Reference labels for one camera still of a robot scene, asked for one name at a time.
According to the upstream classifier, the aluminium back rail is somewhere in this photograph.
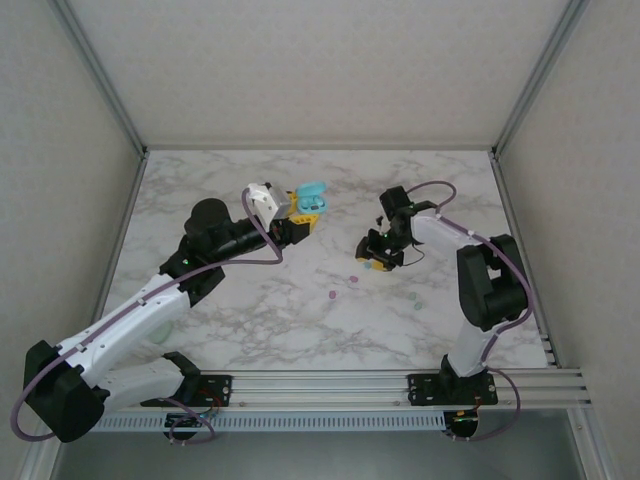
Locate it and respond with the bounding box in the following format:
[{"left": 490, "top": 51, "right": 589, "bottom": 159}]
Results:
[{"left": 143, "top": 143, "right": 497, "bottom": 152}]

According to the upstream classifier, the black controller board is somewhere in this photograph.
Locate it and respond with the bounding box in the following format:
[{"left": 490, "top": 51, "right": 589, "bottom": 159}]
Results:
[
  {"left": 443, "top": 408, "right": 482, "bottom": 441},
  {"left": 164, "top": 409, "right": 215, "bottom": 442}
]

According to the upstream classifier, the aluminium corner post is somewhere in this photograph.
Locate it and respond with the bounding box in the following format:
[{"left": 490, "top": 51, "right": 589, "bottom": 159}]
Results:
[
  {"left": 491, "top": 0, "right": 594, "bottom": 157},
  {"left": 47, "top": 0, "right": 150, "bottom": 157}
]

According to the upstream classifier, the blue earbud charging case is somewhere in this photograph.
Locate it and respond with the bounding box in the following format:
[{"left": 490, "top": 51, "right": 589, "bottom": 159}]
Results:
[{"left": 293, "top": 180, "right": 331, "bottom": 217}]

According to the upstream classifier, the aluminium side rail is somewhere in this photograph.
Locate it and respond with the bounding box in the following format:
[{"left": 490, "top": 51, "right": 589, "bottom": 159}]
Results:
[
  {"left": 489, "top": 149, "right": 559, "bottom": 369},
  {"left": 92, "top": 149, "right": 150, "bottom": 321}
]

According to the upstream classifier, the aluminium frame leg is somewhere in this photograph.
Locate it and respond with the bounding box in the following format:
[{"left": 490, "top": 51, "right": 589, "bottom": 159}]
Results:
[
  {"left": 19, "top": 434, "right": 69, "bottom": 480},
  {"left": 569, "top": 409, "right": 619, "bottom": 480}
]

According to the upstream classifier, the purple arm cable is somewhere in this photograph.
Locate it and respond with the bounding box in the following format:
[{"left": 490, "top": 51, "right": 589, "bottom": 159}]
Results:
[
  {"left": 407, "top": 179, "right": 532, "bottom": 444},
  {"left": 10, "top": 187, "right": 284, "bottom": 446}
]

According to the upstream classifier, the white slotted cable duct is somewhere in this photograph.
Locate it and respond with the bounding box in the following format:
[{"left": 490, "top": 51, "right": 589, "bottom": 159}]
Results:
[{"left": 94, "top": 412, "right": 447, "bottom": 432}]

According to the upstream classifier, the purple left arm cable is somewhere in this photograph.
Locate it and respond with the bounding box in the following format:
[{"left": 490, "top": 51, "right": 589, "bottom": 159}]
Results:
[{"left": 10, "top": 187, "right": 284, "bottom": 446}]

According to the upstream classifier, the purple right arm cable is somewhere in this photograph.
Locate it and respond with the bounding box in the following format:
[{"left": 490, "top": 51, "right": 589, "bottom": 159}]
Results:
[{"left": 407, "top": 179, "right": 532, "bottom": 444}]

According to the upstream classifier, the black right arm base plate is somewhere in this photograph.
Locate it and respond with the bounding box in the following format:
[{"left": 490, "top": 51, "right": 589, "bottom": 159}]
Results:
[{"left": 407, "top": 372, "right": 500, "bottom": 407}]

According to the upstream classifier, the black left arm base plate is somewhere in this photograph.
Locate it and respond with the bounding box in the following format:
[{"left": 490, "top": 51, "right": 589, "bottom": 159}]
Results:
[{"left": 139, "top": 373, "right": 234, "bottom": 409}]

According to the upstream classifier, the aluminium mounting rail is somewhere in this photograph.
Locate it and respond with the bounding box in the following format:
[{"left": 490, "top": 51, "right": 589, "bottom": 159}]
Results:
[{"left": 99, "top": 368, "right": 594, "bottom": 414}]

